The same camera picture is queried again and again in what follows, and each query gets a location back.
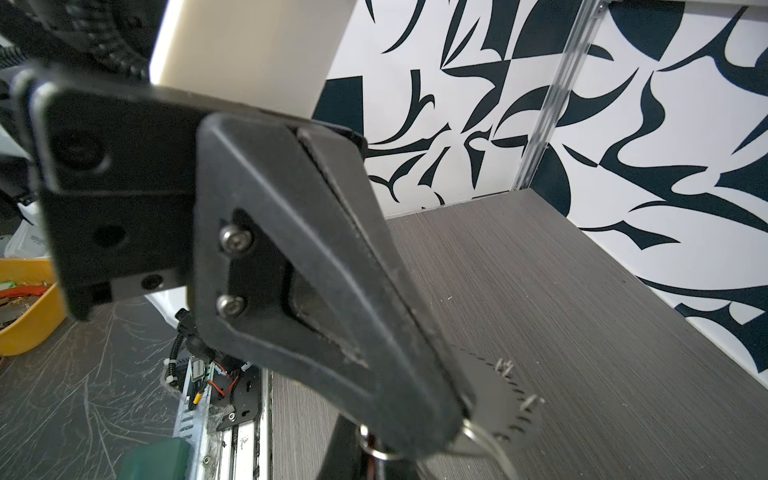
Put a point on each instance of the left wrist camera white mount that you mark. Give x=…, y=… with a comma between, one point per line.
x=269, y=54

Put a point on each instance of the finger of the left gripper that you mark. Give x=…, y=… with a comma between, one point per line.
x=339, y=158
x=281, y=278

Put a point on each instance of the dark green pad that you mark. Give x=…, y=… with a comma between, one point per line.
x=164, y=460

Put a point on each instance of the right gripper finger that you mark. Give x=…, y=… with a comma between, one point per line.
x=344, y=458

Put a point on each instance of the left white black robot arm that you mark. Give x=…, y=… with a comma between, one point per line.
x=72, y=36

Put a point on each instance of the yellow tray with keys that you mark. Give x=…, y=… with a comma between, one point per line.
x=31, y=304

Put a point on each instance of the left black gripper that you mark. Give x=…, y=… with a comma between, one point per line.
x=115, y=167

